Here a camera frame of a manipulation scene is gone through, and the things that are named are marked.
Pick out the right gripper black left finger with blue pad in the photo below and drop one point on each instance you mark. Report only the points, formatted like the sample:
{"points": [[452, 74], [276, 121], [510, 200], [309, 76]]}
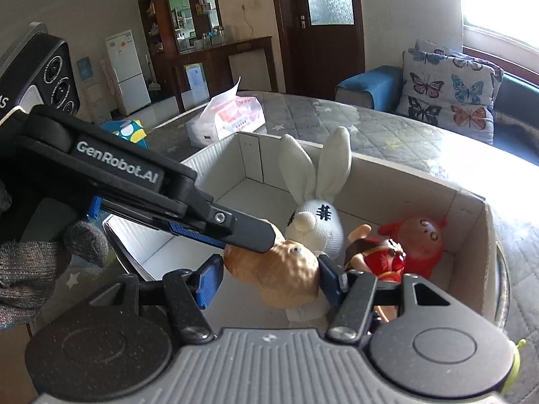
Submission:
{"points": [[188, 293]]}

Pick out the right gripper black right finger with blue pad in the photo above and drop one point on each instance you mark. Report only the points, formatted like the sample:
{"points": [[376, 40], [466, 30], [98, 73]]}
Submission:
{"points": [[351, 295]]}

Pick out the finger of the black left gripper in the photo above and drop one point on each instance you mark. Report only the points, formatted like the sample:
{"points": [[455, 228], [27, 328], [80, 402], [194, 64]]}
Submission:
{"points": [[239, 229], [179, 230]]}

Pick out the black-haired red doll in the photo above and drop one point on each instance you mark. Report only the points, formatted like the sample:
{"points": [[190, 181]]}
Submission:
{"points": [[384, 258]]}

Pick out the tan peanut toy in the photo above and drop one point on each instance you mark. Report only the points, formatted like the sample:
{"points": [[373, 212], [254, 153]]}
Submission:
{"points": [[287, 276]]}

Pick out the white plush rabbit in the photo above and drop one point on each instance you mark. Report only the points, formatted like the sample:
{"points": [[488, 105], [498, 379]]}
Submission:
{"points": [[314, 186]]}

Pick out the red round-head toy figure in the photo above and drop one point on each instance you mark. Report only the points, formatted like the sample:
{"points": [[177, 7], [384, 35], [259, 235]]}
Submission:
{"points": [[421, 239]]}

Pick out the green round toy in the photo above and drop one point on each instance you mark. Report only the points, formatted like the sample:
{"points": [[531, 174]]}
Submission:
{"points": [[516, 365]]}

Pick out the grey knit gloved hand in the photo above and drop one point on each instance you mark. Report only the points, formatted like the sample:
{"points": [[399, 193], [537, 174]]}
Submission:
{"points": [[30, 270]]}

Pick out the grey cardboard box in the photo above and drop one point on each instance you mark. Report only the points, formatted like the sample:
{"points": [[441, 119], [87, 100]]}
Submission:
{"points": [[337, 201]]}

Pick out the blue yellow dotted box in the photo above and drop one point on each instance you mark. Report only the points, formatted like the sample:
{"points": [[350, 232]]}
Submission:
{"points": [[131, 130]]}

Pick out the white refrigerator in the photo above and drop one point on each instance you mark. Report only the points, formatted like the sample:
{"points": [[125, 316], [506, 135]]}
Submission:
{"points": [[126, 73]]}

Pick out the white tissue pack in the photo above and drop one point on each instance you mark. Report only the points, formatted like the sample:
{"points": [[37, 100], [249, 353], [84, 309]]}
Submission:
{"points": [[225, 114]]}

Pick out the dark wooden door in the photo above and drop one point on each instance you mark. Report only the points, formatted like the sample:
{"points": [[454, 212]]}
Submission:
{"points": [[321, 44]]}

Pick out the dark wooden cabinet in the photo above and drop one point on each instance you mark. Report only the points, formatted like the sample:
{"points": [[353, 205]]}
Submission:
{"points": [[199, 48]]}

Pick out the grey quilted table cover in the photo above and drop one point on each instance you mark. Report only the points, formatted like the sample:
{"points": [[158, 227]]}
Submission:
{"points": [[507, 183]]}

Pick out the butterfly print pillow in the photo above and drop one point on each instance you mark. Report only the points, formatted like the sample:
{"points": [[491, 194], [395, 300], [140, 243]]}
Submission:
{"points": [[451, 91]]}

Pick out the window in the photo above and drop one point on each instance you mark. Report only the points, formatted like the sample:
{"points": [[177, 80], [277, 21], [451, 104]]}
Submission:
{"points": [[506, 29]]}

